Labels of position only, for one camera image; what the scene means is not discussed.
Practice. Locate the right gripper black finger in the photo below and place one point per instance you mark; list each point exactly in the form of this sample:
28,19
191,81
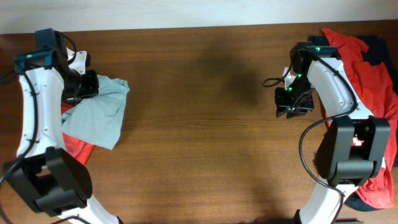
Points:
294,114
280,113

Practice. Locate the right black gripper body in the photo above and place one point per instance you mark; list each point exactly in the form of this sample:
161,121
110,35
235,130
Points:
297,96

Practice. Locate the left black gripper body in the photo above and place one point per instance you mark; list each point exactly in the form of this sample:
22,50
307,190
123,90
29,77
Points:
88,84

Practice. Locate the light grey t-shirt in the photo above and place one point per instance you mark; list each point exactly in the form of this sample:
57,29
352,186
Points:
98,120

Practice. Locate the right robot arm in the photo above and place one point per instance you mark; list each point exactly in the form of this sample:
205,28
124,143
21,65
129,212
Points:
352,150

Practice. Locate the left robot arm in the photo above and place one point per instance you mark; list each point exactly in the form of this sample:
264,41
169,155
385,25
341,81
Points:
45,176

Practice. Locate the folded red cloth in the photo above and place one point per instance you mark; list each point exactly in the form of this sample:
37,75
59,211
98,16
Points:
79,149

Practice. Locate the red printed t-shirt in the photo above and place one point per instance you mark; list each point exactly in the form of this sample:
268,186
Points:
376,93

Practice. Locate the dark navy garment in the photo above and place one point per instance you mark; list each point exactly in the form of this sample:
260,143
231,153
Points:
360,202

